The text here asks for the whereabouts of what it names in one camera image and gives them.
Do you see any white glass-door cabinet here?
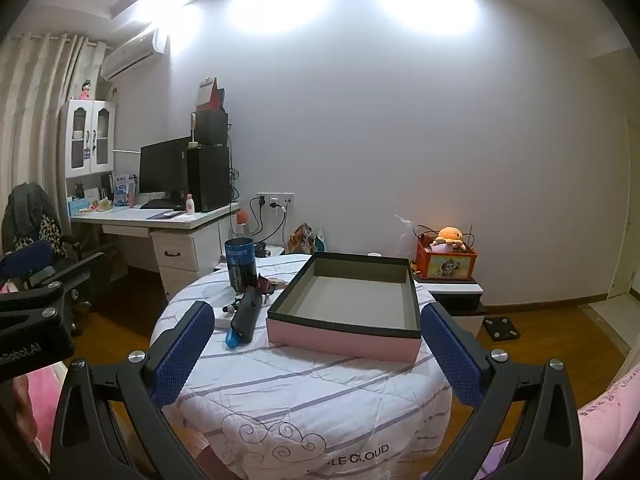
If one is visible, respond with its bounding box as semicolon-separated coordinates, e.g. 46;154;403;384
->
59;99;117;181

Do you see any clear plastic bag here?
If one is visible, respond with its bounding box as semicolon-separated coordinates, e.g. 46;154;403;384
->
395;214;418;257

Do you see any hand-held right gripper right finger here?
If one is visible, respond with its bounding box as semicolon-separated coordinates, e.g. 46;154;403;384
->
421;301;583;480

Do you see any white wall outlet strip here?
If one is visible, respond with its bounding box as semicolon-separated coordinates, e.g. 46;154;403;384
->
256;192;296;209

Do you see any black remote control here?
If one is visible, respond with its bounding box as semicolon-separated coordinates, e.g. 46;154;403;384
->
231;286;263;343

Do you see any black white low cabinet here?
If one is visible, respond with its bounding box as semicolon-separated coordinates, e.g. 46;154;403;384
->
215;245;487;318

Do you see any white striped tablecloth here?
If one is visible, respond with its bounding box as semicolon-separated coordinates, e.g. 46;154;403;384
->
150;254;453;480

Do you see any pink box with black rim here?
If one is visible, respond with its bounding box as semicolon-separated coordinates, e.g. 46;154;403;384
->
266;252;423;363

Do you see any blue tin can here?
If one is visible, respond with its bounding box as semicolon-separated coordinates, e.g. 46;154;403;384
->
224;237;258;293

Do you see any leopard print cushion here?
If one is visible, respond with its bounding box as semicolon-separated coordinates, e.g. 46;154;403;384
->
20;214;65;256

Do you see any black bathroom scale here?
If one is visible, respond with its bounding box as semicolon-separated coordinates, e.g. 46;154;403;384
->
481;314;521;343

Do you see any red printed box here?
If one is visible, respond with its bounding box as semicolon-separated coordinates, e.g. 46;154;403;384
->
415;237;478;281

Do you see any pink printed blanket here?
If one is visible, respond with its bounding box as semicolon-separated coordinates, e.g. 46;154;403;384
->
472;360;640;480

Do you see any black computer monitor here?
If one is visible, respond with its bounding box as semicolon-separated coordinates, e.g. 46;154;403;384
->
139;136;193;206

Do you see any orange plush toy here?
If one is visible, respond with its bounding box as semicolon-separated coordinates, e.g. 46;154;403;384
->
431;226;468;253

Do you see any white desk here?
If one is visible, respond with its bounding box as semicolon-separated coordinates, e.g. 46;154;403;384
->
70;202;241;301

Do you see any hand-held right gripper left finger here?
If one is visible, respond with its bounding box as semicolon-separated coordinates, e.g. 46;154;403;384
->
50;301;216;480

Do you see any beige curtain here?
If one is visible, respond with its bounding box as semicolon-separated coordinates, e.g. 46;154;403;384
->
0;32;108;256

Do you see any pink cloth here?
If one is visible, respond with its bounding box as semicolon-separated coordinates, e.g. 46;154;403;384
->
0;360;66;466

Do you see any black computer tower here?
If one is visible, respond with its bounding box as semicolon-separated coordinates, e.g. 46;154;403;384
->
187;146;231;213

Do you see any red paper bag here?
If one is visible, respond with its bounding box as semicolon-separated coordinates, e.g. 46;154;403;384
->
196;77;226;111

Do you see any black speaker box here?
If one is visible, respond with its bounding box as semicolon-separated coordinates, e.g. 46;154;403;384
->
194;109;229;147

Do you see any colourful snack bag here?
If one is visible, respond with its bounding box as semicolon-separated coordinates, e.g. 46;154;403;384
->
287;223;316;256

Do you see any wall power outlet with cables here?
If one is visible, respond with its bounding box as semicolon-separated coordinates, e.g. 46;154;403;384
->
249;196;290;250

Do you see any white air conditioner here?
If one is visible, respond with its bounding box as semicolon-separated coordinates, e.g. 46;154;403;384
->
101;30;168;81

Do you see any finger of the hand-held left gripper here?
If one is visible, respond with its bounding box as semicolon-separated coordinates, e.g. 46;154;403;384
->
0;252;108;331
0;240;57;292

